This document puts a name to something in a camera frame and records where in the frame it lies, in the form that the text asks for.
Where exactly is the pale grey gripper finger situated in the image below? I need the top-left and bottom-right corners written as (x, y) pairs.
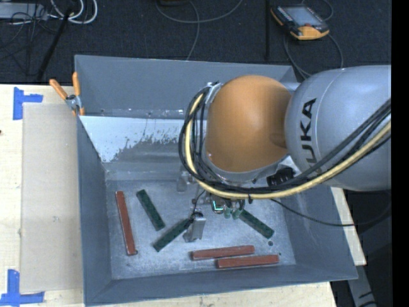
top-left (182, 211), bottom-right (207, 244)
top-left (176, 170), bottom-right (196, 193)

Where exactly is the pale wood board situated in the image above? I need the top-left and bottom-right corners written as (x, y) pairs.
top-left (19, 102), bottom-right (84, 295)

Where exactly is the red-brown flat block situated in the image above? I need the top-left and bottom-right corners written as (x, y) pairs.
top-left (190, 244), bottom-right (256, 262)
top-left (215, 254), bottom-right (281, 270)
top-left (114, 190), bottom-right (139, 256)

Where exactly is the grey metal bin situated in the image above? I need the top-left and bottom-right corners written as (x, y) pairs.
top-left (73, 54), bottom-right (359, 307)

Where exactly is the dark green flat block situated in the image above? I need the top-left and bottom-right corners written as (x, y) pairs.
top-left (135, 189), bottom-right (166, 232)
top-left (238, 209), bottom-right (275, 240)
top-left (152, 217), bottom-right (192, 253)

